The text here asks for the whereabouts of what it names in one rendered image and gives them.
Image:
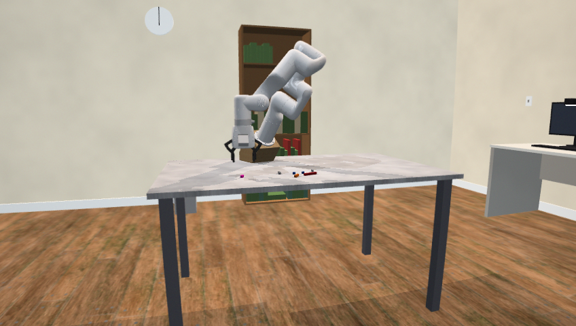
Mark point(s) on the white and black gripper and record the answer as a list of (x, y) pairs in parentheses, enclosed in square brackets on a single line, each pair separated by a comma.
[(243, 130)]

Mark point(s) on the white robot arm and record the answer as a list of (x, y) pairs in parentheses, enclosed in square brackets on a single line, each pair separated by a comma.
[(289, 74)]

